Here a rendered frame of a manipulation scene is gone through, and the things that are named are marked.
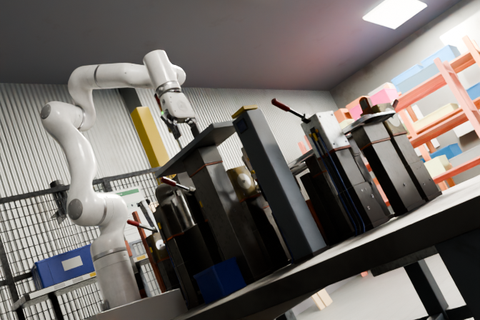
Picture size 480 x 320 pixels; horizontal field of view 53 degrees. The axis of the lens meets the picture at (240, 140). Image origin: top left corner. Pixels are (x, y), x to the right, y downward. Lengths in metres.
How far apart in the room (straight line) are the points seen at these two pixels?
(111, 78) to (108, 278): 0.69
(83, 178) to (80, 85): 0.36
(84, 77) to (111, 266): 0.69
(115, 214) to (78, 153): 0.26
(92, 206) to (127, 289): 0.30
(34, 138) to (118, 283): 3.65
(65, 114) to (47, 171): 3.24
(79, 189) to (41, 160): 3.39
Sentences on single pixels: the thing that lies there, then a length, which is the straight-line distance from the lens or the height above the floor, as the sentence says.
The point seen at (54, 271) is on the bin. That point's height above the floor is 1.09.
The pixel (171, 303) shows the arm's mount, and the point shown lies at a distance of 1.65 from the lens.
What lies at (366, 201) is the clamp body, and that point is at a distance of 1.40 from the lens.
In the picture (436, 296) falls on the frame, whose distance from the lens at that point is 2.43.
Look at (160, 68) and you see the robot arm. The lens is 1.67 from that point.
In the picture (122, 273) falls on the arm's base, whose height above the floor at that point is 0.90.
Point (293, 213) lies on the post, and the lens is 1.31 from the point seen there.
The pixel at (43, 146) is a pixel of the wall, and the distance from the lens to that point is 5.22.
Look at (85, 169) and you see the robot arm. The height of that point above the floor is 1.29.
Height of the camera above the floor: 0.73
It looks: 14 degrees up
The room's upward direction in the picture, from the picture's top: 25 degrees counter-clockwise
